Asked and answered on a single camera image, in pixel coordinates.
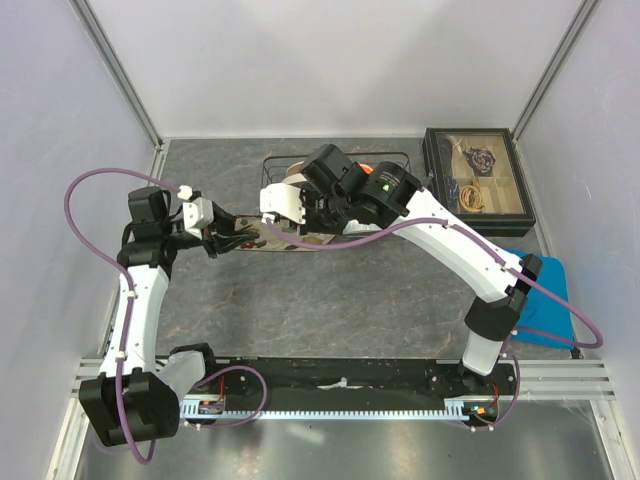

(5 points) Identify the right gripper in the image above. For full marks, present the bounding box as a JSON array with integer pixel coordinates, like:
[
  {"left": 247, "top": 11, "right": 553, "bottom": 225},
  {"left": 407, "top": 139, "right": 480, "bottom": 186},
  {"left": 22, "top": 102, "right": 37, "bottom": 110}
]
[{"left": 289, "top": 189, "right": 352, "bottom": 237}]

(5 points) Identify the square floral plate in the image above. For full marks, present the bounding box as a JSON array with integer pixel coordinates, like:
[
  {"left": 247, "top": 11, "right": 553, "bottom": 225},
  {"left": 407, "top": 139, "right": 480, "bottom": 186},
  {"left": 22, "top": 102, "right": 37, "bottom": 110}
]
[{"left": 241, "top": 215, "right": 334, "bottom": 252}]

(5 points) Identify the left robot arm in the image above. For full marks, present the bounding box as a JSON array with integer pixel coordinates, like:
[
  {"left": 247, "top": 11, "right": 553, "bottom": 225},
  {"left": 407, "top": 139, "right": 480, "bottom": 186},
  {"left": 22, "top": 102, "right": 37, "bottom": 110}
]
[{"left": 79, "top": 186, "right": 258, "bottom": 447}]

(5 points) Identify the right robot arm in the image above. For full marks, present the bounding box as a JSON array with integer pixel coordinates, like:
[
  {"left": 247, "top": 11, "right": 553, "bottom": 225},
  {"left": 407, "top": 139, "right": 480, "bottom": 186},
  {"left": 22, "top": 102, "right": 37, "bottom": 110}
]
[{"left": 300, "top": 144, "right": 543, "bottom": 394}]

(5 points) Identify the white ribbed bowl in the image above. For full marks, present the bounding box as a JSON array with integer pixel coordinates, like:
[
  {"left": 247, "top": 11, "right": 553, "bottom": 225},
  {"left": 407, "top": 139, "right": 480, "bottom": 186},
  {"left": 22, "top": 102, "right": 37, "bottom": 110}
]
[{"left": 343, "top": 220, "right": 382, "bottom": 236}]

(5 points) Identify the small cream plate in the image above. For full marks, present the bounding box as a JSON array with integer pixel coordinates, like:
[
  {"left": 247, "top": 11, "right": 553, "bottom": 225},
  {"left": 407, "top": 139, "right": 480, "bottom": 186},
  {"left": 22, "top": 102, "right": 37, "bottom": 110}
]
[{"left": 285, "top": 161, "right": 303, "bottom": 179}]

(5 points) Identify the black glass-lid jewelry box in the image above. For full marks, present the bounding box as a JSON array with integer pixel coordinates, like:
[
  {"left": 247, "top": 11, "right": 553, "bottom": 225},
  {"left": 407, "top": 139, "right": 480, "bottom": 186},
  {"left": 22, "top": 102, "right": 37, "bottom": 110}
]
[{"left": 422, "top": 127, "right": 536, "bottom": 237}]

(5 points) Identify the blue cloth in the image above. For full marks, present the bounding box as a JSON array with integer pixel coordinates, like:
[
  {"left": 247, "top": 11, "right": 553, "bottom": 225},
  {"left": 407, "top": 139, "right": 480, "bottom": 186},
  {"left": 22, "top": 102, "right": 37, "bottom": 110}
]
[{"left": 515, "top": 256, "right": 574, "bottom": 350}]

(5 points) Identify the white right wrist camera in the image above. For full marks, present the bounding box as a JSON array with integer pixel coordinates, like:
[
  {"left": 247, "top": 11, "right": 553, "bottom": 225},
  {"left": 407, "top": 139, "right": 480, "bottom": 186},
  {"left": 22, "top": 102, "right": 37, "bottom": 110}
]
[{"left": 259, "top": 183, "right": 306, "bottom": 225}]

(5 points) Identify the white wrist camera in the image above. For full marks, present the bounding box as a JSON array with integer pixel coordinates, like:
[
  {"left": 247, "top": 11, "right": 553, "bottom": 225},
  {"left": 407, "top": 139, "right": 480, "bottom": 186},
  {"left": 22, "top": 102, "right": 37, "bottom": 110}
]
[
  {"left": 177, "top": 185, "right": 214, "bottom": 240},
  {"left": 259, "top": 183, "right": 306, "bottom": 225}
]

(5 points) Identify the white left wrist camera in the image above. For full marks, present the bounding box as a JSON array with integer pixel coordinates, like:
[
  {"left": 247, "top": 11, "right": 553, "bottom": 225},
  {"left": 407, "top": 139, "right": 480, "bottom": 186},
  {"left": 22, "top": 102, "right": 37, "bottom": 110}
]
[{"left": 177, "top": 185, "right": 214, "bottom": 240}]

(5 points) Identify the black wire dish rack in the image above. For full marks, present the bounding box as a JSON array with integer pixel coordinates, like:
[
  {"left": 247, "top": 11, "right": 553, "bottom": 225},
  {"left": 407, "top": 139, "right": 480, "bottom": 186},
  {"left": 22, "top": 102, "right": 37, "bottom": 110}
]
[{"left": 261, "top": 150, "right": 418, "bottom": 190}]

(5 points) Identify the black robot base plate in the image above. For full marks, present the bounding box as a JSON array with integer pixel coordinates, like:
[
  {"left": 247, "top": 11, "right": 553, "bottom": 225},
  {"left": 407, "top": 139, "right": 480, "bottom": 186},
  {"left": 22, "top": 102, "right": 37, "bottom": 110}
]
[{"left": 214, "top": 357, "right": 517, "bottom": 413}]

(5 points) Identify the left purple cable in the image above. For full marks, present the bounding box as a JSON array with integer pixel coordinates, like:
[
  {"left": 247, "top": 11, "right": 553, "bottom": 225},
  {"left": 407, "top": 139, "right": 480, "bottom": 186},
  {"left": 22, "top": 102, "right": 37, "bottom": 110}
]
[{"left": 66, "top": 168, "right": 186, "bottom": 465}]

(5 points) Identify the purple cable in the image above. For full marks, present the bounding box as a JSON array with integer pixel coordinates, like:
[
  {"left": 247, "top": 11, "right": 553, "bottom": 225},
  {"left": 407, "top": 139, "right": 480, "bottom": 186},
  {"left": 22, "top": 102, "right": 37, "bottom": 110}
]
[
  {"left": 66, "top": 168, "right": 186, "bottom": 465},
  {"left": 264, "top": 217, "right": 605, "bottom": 431}
]

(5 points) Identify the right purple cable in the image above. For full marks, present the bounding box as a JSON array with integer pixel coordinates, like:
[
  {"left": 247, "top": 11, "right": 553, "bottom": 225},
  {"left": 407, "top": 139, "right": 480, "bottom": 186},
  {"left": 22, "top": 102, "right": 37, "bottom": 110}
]
[{"left": 264, "top": 217, "right": 605, "bottom": 431}]

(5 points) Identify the grey slotted cable duct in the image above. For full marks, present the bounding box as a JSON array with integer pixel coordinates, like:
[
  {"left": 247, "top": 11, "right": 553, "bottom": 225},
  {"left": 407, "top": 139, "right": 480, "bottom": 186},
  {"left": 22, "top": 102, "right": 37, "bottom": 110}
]
[{"left": 180, "top": 397, "right": 492, "bottom": 423}]

